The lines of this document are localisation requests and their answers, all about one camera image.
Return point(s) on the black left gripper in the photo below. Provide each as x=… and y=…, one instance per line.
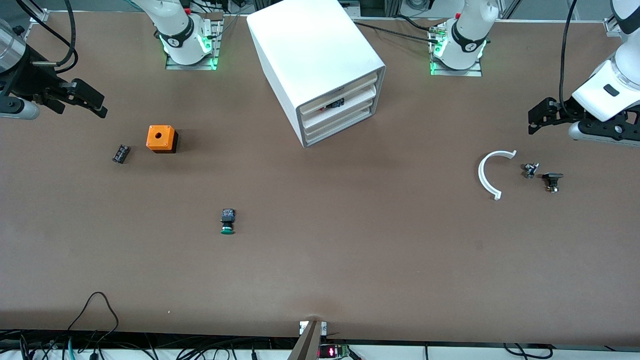
x=570, y=111

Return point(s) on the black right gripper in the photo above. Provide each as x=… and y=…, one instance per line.
x=28, y=80

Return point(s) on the green push button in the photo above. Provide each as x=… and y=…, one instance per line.
x=228, y=220

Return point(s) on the white lowest cabinet drawer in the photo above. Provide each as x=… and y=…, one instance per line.
x=340, y=127

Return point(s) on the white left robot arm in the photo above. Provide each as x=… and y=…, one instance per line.
x=607, y=85

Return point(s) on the orange button box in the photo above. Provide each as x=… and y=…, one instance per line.
x=160, y=136

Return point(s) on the white middle cabinet drawer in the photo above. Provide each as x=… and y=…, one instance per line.
x=357, y=100

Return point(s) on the white uppermost cabinet drawer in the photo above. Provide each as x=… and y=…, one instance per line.
x=360, y=82

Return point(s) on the black part inside drawer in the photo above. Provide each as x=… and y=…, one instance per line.
x=334, y=104

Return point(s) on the white drawer cabinet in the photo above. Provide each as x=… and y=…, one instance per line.
x=310, y=45

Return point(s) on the small black terminal block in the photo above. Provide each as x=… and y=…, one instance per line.
x=120, y=153

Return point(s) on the black contact block part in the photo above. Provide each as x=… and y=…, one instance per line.
x=552, y=180

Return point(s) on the red lit electronics board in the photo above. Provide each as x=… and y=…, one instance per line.
x=332, y=351

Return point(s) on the small metal switch part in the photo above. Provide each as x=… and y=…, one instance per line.
x=530, y=170

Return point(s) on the white curved plastic bracket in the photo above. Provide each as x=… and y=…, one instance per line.
x=482, y=177

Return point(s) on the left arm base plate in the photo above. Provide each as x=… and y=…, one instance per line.
x=450, y=72

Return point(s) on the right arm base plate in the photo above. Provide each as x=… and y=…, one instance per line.
x=216, y=50

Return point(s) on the grey camera post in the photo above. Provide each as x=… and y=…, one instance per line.
x=307, y=345

